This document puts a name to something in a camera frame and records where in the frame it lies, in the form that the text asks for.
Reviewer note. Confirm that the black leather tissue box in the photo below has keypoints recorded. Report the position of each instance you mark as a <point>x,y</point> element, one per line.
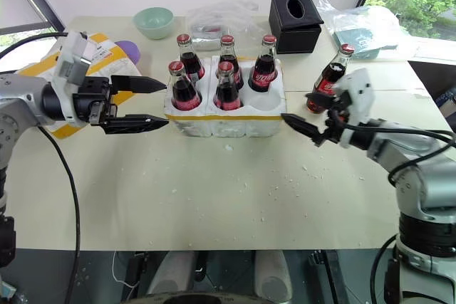
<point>295,30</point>

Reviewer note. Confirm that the blue package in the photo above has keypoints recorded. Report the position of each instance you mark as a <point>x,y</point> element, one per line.
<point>448,102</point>

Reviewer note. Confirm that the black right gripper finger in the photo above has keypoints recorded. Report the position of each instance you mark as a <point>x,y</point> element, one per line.
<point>303,125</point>
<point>322,97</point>

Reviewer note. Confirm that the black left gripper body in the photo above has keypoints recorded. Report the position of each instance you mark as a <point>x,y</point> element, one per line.
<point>93,99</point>

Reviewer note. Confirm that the grey rounded robot leg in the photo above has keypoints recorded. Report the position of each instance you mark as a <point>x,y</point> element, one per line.
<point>272,275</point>
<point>172,272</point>

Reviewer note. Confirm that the yellow taped white box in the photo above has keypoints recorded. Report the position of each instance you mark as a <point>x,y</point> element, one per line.
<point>107,55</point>

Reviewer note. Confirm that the purple round object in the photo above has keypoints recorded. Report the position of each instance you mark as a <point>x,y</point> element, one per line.
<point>129,50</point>

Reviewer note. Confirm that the dark side table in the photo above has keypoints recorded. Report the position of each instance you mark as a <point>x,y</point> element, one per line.
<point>431,76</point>

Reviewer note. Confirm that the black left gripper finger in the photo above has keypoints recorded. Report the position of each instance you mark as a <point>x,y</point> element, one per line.
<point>137,84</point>
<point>135,124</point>

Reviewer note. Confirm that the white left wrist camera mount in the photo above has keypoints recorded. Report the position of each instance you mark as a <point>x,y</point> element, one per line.
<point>73,58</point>

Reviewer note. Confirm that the mint green bowl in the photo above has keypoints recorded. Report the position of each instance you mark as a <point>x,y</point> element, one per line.
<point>154,22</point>

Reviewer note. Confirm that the clear plastic bag teal cloth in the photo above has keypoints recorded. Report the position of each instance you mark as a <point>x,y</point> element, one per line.
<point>363,33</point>

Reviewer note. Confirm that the white foam crate yellow tape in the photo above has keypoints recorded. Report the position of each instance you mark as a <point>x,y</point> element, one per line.
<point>228,124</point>

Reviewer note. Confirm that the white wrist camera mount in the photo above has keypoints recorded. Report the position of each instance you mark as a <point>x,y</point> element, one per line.
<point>360,90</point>
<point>73,58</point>

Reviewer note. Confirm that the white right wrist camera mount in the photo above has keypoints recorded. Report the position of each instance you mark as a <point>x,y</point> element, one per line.
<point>360,90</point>

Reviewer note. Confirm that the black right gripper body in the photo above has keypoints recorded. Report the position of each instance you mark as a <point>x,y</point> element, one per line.
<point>342,111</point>

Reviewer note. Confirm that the glass cola bottle red cap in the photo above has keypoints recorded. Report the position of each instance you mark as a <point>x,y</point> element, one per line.
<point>326,85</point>
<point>190,63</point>
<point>263,76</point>
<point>227,95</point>
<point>228,53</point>
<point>183,95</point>

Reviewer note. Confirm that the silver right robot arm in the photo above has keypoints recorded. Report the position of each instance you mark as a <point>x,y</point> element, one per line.
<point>427,183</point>

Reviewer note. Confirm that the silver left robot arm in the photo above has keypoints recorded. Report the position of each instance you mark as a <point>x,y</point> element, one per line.
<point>21,99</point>

